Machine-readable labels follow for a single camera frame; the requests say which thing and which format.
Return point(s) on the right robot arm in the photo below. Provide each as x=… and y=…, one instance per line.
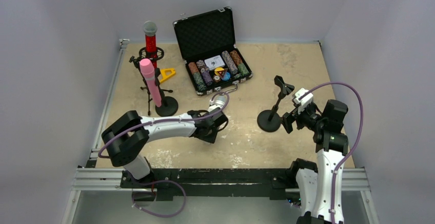
x=320, y=182

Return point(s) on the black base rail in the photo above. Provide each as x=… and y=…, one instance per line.
x=165, y=184

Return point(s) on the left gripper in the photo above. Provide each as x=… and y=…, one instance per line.
x=211, y=131

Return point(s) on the white playing card box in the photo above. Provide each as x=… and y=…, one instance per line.
x=214, y=62

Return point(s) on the black round-base stand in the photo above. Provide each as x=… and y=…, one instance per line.
x=164, y=105
x=269, y=120

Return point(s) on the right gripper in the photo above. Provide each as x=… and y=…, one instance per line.
x=289, y=119

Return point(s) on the black poker chip case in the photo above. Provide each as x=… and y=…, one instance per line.
x=207, y=35

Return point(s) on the red glitter microphone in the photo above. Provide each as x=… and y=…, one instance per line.
x=150, y=29

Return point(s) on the yellow triangular plastic frame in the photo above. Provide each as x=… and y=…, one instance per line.
x=166, y=74

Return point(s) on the pink microphone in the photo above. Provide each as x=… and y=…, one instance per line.
x=148, y=72

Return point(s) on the aluminium corner rail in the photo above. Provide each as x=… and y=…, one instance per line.
x=106, y=108

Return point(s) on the black tripod microphone stand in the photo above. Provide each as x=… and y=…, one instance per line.
x=136, y=60

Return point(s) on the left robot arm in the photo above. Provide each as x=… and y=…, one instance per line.
x=125, y=138

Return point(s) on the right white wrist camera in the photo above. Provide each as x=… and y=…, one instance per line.
x=301, y=99

